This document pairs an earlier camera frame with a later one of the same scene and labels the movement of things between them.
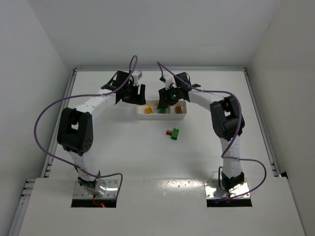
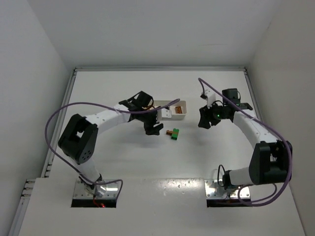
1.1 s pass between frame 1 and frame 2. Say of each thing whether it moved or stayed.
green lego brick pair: stayed
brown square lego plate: stayed
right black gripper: moved
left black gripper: moved
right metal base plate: stayed
